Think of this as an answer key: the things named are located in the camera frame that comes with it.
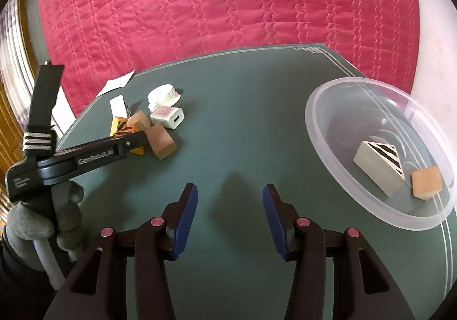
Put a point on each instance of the white charger adapter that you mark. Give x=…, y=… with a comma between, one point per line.
x=166, y=118

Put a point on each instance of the person's left forearm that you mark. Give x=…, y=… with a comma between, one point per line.
x=18, y=291

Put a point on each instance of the white rectangular box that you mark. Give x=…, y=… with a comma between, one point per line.
x=118, y=105

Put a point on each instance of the green table mat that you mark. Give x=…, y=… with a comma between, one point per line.
x=232, y=127

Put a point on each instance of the white striped triangular block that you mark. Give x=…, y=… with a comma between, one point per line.
x=375, y=166

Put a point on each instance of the tan wooden block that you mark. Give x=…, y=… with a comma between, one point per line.
x=426, y=182
x=162, y=141
x=138, y=120

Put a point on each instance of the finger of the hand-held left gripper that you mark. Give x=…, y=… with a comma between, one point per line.
x=135, y=141

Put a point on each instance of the wooden cabinet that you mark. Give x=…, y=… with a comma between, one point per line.
x=9, y=141

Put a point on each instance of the clear plastic bowl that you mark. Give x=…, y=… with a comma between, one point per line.
x=339, y=120

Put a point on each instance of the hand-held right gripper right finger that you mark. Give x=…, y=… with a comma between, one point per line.
x=275, y=220

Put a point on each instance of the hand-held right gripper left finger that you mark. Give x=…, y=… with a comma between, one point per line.
x=185, y=220

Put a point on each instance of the orange striped wooden block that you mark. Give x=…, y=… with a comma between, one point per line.
x=119, y=129

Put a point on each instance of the person's left hand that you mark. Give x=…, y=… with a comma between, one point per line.
x=25, y=223

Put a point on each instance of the red quilted blanket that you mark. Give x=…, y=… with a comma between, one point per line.
x=214, y=2

